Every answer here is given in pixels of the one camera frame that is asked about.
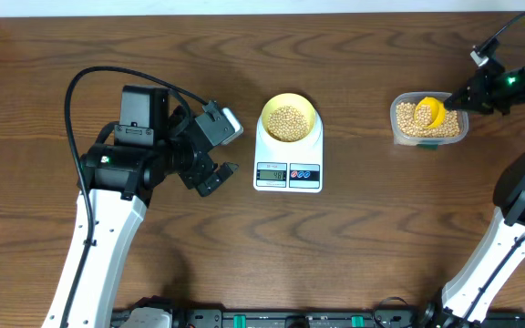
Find yellow measuring scoop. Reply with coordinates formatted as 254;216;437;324
414;97;447;129

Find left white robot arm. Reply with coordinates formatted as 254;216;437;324
43;85;243;327

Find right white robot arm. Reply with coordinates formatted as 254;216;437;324
418;38;525;327

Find white digital kitchen scale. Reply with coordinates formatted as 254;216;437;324
252;109;324;193

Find soybeans in bowl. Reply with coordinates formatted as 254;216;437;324
268;106;309;142

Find pale yellow bowl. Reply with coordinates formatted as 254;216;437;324
261;93;316;141

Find soybeans in container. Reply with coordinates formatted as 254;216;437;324
396;102;461;138

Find clear plastic container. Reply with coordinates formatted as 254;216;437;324
390;91;469;147

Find left black cable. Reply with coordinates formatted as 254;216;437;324
59;66;211;328

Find black cable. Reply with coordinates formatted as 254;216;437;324
465;3;525;328
59;66;211;328

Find right black cable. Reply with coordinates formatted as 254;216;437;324
465;3;525;328

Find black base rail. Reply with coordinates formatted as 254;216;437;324
111;307;525;328

